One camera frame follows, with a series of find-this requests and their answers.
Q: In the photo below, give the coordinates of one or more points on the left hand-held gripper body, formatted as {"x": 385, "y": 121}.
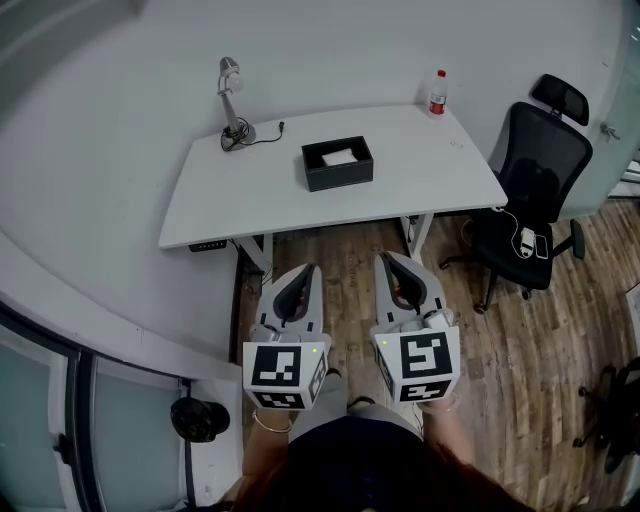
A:
{"x": 277, "y": 372}

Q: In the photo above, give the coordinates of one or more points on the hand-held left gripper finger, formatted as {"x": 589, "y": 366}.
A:
{"x": 315, "y": 310}
{"x": 267, "y": 312}

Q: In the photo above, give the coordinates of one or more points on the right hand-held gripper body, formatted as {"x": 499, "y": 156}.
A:
{"x": 425, "y": 357}

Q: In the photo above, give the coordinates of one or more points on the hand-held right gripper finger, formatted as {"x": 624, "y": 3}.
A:
{"x": 427, "y": 292}
{"x": 385, "y": 300}

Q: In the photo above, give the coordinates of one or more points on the black box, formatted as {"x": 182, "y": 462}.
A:
{"x": 340, "y": 177}

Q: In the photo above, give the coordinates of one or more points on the person's right forearm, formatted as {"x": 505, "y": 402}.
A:
{"x": 445, "y": 435}

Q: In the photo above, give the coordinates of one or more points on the person's left forearm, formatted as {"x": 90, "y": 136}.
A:
{"x": 262, "y": 450}

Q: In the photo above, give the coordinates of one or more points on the pale pink bangle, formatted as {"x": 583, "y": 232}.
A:
{"x": 437, "y": 407}

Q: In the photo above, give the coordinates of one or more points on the gold bangle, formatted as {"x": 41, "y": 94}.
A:
{"x": 272, "y": 427}

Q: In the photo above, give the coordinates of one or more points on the white desk leg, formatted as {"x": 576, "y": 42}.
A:
{"x": 257, "y": 250}
{"x": 417, "y": 235}

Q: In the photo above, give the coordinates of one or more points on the person's grey trousers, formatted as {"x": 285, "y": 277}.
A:
{"x": 370, "y": 412}

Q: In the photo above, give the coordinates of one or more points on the black desk control panel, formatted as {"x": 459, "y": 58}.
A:
{"x": 207, "y": 245}

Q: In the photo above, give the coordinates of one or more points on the black round bin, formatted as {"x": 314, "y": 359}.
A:
{"x": 197, "y": 420}

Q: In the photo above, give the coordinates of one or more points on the white charger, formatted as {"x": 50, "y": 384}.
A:
{"x": 527, "y": 242}

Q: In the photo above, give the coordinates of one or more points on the person's black top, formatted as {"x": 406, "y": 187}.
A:
{"x": 350, "y": 465}

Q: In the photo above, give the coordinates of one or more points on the smartphone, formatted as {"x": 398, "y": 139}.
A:
{"x": 542, "y": 247}

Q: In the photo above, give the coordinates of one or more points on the black mesh office chair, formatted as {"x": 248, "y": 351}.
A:
{"x": 540, "y": 165}

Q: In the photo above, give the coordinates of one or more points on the clear bottle with red cap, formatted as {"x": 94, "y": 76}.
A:
{"x": 438, "y": 100}

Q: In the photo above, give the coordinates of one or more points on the black swivel chair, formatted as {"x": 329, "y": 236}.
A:
{"x": 615, "y": 415}

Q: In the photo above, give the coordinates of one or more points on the silver desk lamp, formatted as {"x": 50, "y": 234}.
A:
{"x": 231, "y": 105}

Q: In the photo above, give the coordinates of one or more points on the dark-framed glass window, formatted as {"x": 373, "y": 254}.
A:
{"x": 30, "y": 410}

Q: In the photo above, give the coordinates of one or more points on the frosted glass door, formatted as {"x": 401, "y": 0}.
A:
{"x": 622, "y": 100}

